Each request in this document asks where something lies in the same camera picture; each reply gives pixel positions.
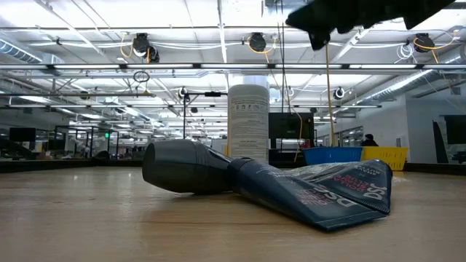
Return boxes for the white wipes canister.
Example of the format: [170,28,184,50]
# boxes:
[227,84,270,164]

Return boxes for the black slanted panel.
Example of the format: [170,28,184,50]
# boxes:
[432,120,450,164]

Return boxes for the bagged black mesh sponge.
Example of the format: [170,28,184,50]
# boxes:
[285,162,352,180]

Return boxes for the silver ceiling duct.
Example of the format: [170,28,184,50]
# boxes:
[355,68,443,105]

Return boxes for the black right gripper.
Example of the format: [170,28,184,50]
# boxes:
[285,0,456,51]

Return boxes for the black camera stand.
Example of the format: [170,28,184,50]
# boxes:
[181,90,229,141]

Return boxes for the small black desk monitor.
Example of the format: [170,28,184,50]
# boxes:
[9,127,37,143]

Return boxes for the yellow plastic basket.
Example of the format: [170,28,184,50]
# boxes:
[360,146,409,172]

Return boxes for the person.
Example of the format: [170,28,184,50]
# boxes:
[360,133,379,148]

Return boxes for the black wall screen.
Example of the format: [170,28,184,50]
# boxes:
[443,114,466,146]

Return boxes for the black ceiling cable reel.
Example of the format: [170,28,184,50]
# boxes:
[414,32,436,54]
[248,32,268,53]
[131,32,160,64]

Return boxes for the long ceiling light bar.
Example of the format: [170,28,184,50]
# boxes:
[0,63,466,71]

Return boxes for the black monitor screen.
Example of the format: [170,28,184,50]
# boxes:
[268,112,315,140]

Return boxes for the blue plastic basket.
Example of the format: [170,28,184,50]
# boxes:
[301,146,364,167]

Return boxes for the grey deodorant stick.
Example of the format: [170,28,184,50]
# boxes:
[141,139,236,195]

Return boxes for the black hanging cable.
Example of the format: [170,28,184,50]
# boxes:
[275,0,292,114]

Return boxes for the navy shave cream tube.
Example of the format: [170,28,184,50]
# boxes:
[227,156,387,231]
[316,159,393,215]

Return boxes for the black table frame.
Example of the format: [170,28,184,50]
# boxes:
[0,159,466,176]

